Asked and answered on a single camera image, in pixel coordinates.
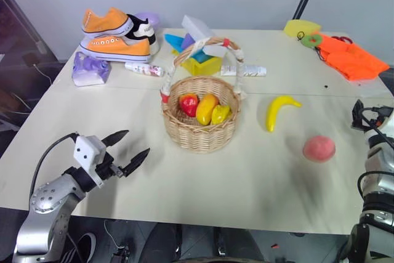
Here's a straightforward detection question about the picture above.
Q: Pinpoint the yellow toy banana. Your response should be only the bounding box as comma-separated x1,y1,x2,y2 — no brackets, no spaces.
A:
265,95,303,133

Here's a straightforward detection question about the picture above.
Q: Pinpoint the small white floral bottle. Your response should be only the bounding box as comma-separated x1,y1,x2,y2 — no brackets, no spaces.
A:
124,62,166,78

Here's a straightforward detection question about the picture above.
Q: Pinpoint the white printed tube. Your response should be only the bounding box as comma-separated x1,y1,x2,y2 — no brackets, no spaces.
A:
220,63,268,78

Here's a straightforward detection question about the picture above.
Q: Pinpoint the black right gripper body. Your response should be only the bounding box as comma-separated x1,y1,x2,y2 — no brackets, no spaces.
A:
351,99,371,132

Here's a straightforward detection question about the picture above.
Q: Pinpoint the purple foam piece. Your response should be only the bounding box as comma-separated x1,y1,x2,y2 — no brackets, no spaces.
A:
181,33,197,52

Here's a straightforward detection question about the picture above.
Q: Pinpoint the small white foam block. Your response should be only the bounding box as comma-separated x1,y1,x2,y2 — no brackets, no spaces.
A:
202,44,228,59

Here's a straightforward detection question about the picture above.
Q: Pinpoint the yellow toy star fruit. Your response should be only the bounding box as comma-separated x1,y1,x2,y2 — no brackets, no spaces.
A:
211,104,231,126

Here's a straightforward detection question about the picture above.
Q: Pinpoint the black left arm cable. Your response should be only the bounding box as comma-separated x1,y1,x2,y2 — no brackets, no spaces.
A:
31,132,81,195

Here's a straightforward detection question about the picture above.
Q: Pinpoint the orange canvas sneaker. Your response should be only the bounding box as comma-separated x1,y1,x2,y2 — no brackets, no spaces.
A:
78,35,153,63
81,7,134,39

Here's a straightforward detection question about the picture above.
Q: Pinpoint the orange yellow toy mango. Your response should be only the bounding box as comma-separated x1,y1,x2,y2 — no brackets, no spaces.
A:
196,94,220,126

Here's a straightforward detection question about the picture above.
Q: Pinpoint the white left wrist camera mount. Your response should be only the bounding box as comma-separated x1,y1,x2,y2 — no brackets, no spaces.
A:
73,135,107,187

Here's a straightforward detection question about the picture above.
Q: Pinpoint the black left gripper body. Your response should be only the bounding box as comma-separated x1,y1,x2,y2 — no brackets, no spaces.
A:
94,151,126,182

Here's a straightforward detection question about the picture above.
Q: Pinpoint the wicker basket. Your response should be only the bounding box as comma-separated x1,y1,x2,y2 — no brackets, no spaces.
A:
159,37,247,154

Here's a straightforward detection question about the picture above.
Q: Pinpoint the dark cabinet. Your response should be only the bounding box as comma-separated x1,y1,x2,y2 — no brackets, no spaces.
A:
0,0,66,156

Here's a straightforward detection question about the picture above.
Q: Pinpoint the red toy apple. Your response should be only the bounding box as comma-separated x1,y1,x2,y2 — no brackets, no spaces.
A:
179,94,199,118

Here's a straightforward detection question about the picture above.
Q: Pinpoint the yellow sponge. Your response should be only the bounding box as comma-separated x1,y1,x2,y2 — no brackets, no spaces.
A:
283,19,323,39

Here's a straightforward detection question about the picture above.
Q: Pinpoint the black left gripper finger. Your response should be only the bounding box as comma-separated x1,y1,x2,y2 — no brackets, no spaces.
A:
101,129,130,147
121,147,151,178

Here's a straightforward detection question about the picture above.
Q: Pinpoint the orange safety vest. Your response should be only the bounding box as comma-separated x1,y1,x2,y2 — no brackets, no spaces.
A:
315,31,390,83

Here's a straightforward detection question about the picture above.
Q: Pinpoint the red looped cord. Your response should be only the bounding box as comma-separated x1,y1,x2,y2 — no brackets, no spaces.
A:
331,35,353,45

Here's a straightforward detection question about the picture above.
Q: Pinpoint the purple plastic bowl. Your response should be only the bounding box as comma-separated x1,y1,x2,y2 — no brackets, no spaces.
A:
135,12,163,30

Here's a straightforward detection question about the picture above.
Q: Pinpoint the purple tissue pack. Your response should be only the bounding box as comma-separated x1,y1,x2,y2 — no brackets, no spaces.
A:
71,52,112,88

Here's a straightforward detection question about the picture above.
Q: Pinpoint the grey white foam block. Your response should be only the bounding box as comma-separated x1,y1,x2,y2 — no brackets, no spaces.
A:
181,14,217,42

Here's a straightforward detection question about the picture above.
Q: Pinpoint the pink toy peach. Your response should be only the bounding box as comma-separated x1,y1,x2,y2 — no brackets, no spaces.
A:
302,135,336,163

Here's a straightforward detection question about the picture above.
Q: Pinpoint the white charging cable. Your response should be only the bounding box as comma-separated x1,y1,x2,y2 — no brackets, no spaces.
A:
30,62,54,86

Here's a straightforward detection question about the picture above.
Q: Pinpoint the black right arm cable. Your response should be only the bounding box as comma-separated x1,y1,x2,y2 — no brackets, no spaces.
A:
356,106,394,198

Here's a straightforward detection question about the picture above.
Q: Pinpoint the yellow plastic box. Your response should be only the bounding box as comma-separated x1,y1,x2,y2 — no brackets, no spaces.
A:
180,50,223,76

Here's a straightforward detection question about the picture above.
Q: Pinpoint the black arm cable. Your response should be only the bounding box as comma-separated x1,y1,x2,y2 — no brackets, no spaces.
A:
356,106,394,198
31,132,81,195

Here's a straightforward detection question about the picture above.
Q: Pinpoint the black and white sneaker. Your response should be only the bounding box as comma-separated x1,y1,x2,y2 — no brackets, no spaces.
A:
124,14,161,57

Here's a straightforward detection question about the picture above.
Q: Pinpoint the blue foam piece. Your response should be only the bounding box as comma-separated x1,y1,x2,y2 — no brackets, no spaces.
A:
164,33,185,55

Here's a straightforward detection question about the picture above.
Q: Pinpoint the green and red ring toy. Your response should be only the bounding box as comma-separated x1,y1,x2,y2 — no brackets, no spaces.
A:
296,31,323,49

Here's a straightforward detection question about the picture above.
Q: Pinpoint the cyan foam piece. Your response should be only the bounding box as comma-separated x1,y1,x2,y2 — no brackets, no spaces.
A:
191,49,210,63

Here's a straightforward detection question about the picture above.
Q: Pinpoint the black shoe with white stripes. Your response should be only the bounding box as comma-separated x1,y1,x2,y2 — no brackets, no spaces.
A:
57,231,98,263

